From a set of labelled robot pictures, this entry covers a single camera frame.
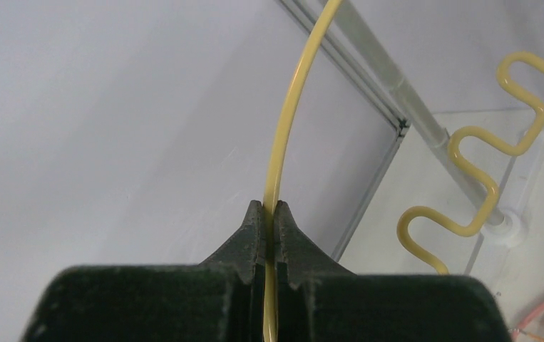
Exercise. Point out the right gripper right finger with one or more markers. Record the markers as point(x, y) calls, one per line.
point(320, 300)

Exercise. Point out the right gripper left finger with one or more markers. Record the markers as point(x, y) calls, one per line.
point(219, 299)

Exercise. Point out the yellow wavy hanger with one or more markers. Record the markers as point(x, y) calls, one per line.
point(274, 173)

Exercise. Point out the pink plain hanger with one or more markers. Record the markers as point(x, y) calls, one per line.
point(520, 327)

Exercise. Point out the white clothes rack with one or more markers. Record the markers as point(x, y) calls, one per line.
point(418, 108)

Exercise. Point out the aluminium frame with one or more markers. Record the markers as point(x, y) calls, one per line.
point(344, 135)

